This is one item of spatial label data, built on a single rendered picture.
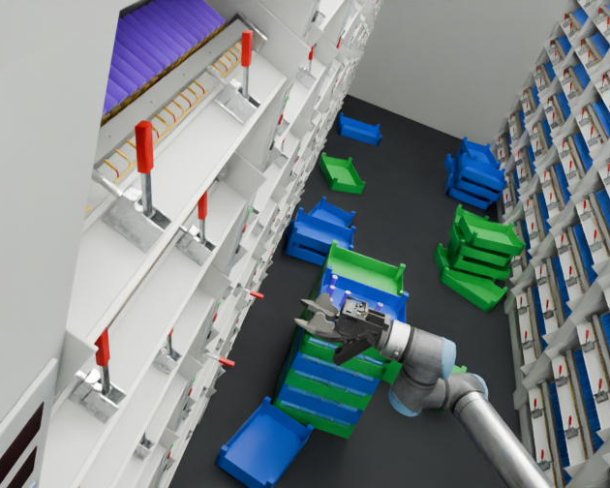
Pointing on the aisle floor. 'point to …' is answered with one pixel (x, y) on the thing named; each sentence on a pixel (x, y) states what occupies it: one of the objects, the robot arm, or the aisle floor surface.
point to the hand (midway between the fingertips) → (301, 314)
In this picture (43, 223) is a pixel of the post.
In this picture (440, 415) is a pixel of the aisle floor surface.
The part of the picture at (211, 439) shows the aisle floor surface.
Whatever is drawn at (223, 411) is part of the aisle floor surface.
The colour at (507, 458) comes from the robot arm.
